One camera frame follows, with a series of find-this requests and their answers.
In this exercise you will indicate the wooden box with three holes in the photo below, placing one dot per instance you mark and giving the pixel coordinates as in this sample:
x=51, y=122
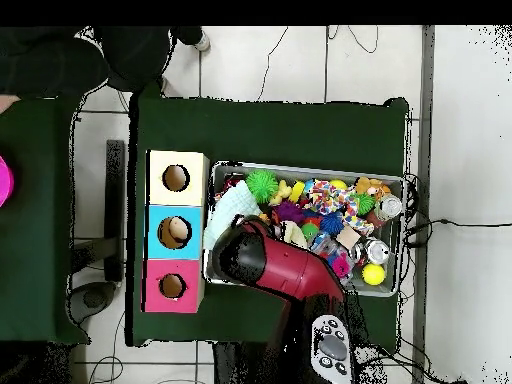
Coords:
x=196, y=192

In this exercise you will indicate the cream knitted cloth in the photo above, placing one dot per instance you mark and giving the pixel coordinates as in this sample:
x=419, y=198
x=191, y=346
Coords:
x=295, y=236

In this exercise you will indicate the shallow silver mesh bin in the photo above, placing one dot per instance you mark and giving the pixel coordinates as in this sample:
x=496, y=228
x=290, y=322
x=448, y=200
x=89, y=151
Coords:
x=380, y=291

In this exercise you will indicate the yellow ball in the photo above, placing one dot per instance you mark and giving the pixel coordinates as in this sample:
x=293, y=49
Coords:
x=374, y=274

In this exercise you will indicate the colourful dotted cloth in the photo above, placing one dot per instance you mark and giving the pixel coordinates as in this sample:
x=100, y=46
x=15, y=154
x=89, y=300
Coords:
x=328, y=198

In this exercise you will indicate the pink round object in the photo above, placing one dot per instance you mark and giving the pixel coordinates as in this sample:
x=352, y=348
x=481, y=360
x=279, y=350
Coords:
x=4, y=182

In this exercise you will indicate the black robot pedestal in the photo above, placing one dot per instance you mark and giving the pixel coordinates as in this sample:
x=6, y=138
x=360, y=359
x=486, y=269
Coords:
x=248, y=368

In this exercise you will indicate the silver drink can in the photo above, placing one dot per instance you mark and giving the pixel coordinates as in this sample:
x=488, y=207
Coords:
x=378, y=251

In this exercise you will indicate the dark green cloth side table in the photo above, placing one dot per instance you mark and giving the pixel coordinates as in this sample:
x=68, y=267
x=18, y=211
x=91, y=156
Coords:
x=40, y=260

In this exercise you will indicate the dark green table cloth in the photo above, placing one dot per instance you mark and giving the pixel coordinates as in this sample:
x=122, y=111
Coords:
x=260, y=132

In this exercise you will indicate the green spiky rubber ball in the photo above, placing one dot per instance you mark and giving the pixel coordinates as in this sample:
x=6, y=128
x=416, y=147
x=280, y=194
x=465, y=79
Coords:
x=260, y=186

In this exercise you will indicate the person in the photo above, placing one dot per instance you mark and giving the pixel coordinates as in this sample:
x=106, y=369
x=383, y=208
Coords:
x=136, y=56

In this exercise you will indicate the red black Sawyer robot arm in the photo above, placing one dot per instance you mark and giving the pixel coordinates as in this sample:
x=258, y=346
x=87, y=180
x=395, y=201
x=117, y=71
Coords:
x=296, y=272

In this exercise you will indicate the person's hand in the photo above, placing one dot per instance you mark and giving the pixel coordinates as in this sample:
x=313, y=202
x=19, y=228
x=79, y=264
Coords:
x=7, y=103

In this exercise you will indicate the brown plush toy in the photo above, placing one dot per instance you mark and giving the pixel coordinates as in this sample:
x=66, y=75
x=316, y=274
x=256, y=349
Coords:
x=368, y=186

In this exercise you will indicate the purple knobbly ball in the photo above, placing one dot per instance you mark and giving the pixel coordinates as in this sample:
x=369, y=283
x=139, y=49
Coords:
x=288, y=212

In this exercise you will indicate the mint green knitted cloth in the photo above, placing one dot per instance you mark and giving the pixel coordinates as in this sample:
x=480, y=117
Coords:
x=228, y=212

